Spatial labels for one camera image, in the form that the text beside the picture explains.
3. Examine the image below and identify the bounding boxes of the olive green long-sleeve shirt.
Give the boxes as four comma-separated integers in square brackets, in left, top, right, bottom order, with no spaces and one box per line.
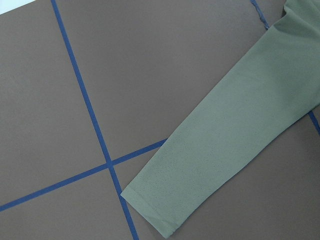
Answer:
[121,0,320,238]

